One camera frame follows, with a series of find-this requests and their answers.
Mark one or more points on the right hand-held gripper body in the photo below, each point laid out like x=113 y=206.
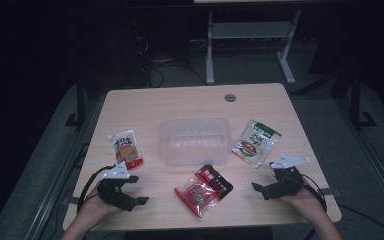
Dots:
x=286 y=183

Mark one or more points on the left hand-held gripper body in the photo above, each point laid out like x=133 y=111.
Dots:
x=113 y=193

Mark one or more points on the white red spouted pouch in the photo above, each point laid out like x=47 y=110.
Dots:
x=126 y=150

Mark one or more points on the red black snack packet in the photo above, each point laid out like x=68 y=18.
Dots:
x=202 y=190

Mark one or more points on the clear plastic container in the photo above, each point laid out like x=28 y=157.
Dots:
x=195 y=141

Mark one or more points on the person's right hand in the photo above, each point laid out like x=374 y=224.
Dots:
x=303 y=200

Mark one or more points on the person's left hand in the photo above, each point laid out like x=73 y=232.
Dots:
x=95 y=208

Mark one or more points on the grey tape strip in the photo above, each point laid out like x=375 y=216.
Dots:
x=330 y=192
x=72 y=200

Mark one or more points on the green white food packet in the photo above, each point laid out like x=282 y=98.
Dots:
x=256 y=144

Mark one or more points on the grey table grommet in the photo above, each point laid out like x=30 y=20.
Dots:
x=230 y=97

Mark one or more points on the black metal stand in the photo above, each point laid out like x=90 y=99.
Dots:
x=356 y=100
x=80 y=100

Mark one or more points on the white metal desk frame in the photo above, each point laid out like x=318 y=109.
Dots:
x=250 y=30

